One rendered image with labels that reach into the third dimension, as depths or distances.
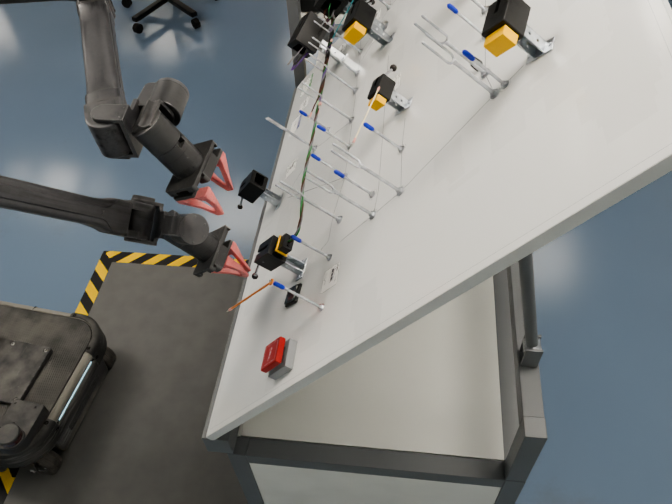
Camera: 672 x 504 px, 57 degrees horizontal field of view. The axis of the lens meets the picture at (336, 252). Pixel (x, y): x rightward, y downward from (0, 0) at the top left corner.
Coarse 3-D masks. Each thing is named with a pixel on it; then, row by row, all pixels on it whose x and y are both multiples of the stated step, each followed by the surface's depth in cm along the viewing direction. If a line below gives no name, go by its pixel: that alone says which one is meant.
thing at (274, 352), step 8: (280, 336) 107; (272, 344) 108; (280, 344) 106; (272, 352) 106; (280, 352) 105; (264, 360) 108; (272, 360) 105; (280, 360) 105; (264, 368) 106; (272, 368) 106
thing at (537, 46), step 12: (504, 0) 83; (516, 0) 83; (492, 12) 84; (504, 12) 81; (516, 12) 82; (528, 12) 84; (492, 24) 83; (504, 24) 81; (516, 24) 82; (528, 36) 85; (540, 36) 86; (528, 48) 87; (540, 48) 86; (552, 48) 85; (528, 60) 88
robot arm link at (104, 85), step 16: (80, 0) 115; (96, 0) 115; (80, 16) 114; (96, 16) 113; (112, 16) 118; (96, 32) 110; (112, 32) 112; (96, 48) 107; (112, 48) 108; (96, 64) 105; (112, 64) 105; (96, 80) 102; (112, 80) 102; (96, 96) 98; (112, 96) 98; (96, 128) 94; (112, 128) 95; (112, 144) 97; (128, 144) 99
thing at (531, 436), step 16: (512, 272) 131; (512, 288) 128; (512, 304) 126; (512, 320) 125; (512, 336) 124; (528, 352) 113; (528, 368) 116; (528, 384) 114; (528, 400) 112; (528, 416) 110; (528, 432) 107; (544, 432) 107; (512, 448) 117; (528, 448) 110; (512, 464) 116; (528, 464) 115; (512, 480) 122
